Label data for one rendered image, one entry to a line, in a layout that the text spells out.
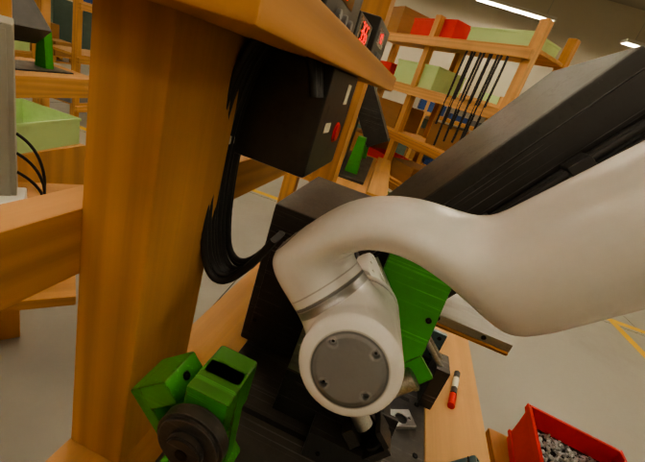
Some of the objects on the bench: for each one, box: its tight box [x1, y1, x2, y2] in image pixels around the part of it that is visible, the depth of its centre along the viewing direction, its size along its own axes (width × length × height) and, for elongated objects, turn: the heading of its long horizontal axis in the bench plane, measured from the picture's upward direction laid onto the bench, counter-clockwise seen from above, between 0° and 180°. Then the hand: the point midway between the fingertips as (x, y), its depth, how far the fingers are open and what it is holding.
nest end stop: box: [361, 429, 392, 462], centre depth 61 cm, size 4×7×6 cm, turn 129°
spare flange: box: [391, 409, 417, 429], centre depth 73 cm, size 6×4×1 cm
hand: (370, 279), depth 58 cm, fingers closed on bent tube, 3 cm apart
